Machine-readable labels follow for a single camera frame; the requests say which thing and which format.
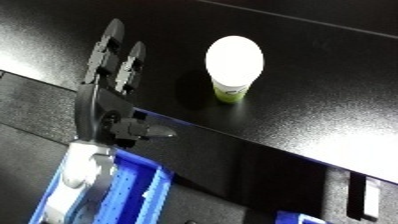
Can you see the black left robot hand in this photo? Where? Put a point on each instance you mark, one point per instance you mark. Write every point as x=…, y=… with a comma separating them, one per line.
x=100, y=110

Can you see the white paper cup green band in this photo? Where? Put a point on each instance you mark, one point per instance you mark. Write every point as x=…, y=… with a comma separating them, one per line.
x=234, y=60

